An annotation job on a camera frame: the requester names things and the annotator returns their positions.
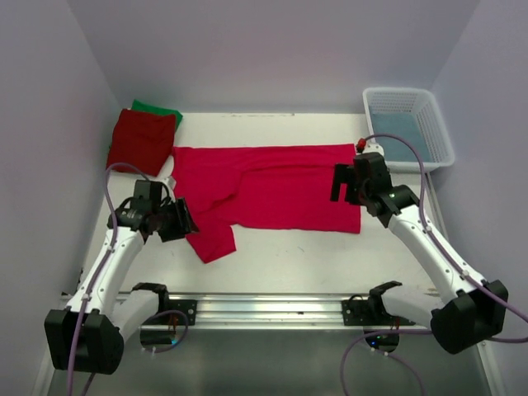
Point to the white plastic mesh basket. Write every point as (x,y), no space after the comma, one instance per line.
(413,115)

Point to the crimson pink t shirt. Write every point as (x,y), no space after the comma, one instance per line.
(275,187)

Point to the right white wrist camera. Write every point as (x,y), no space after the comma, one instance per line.
(364,146)

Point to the aluminium mounting rail frame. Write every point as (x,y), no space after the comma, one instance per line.
(294,280)

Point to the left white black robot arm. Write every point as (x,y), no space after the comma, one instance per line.
(89,334)

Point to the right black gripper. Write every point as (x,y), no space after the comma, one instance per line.
(345,173)

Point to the folded green t shirt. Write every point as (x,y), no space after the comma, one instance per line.
(157,110)

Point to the blue t shirt in basket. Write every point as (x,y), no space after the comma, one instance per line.
(405,127)

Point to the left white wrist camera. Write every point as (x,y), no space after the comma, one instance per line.
(170,182)

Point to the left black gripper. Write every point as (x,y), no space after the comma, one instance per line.
(183,221)

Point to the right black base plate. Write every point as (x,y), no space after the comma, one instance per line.
(357,312)

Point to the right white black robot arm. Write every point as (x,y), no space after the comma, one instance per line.
(467,309)

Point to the folded dark red t shirt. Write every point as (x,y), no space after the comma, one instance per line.
(143,140)

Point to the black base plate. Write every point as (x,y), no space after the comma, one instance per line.
(357,312)
(185,306)

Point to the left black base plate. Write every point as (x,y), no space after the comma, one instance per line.
(185,306)

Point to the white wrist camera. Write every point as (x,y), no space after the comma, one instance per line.
(170,182)
(364,146)

